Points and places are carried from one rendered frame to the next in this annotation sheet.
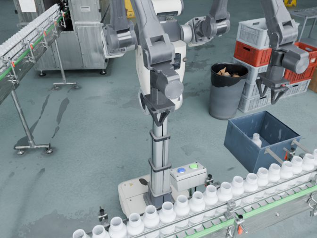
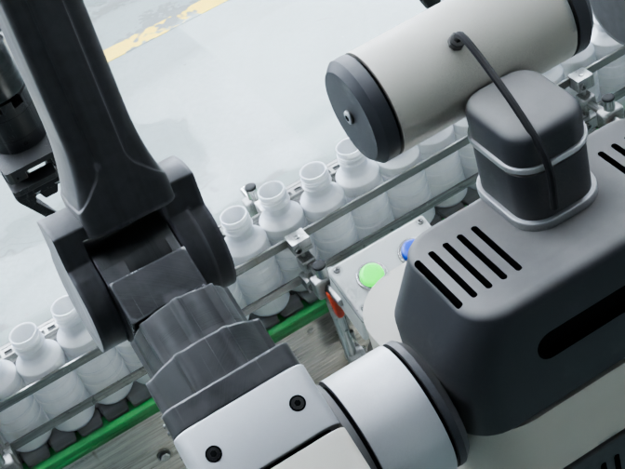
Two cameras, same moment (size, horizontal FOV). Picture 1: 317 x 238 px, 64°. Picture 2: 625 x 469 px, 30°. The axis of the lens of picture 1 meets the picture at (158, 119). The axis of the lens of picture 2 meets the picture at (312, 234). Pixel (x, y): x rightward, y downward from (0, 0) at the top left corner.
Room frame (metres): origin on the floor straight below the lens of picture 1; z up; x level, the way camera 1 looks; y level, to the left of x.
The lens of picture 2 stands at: (1.80, -0.08, 2.08)
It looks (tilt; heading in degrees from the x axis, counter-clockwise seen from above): 41 degrees down; 187
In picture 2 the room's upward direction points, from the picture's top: 20 degrees counter-clockwise
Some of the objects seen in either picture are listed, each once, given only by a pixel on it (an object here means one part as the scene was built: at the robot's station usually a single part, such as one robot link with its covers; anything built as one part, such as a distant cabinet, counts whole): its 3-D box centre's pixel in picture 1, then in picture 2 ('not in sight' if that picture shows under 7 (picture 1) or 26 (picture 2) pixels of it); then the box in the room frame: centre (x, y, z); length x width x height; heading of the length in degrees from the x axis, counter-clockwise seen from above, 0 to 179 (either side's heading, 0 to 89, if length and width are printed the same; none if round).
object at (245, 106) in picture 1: (251, 95); not in sight; (3.16, -1.33, 0.11); 0.61 x 0.41 x 0.22; 118
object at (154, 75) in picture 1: (160, 77); not in sight; (0.68, -0.01, 1.57); 0.07 x 0.06 x 0.07; 24
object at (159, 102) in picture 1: (159, 94); not in sight; (0.69, 0.00, 1.51); 0.10 x 0.07 x 0.07; 26
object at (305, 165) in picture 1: (303, 170); (6, 396); (0.78, -0.64, 1.08); 0.06 x 0.06 x 0.17
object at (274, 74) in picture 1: (274, 72); (12, 120); (0.86, -0.43, 1.51); 0.10 x 0.07 x 0.07; 21
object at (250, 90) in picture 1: (254, 80); not in sight; (3.16, -1.33, 0.33); 0.61 x 0.41 x 0.22; 118
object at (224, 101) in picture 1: (225, 92); not in sight; (2.86, -0.86, 0.32); 0.45 x 0.45 x 0.64
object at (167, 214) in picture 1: (167, 220); (435, 151); (0.54, -0.03, 1.08); 0.06 x 0.06 x 0.17
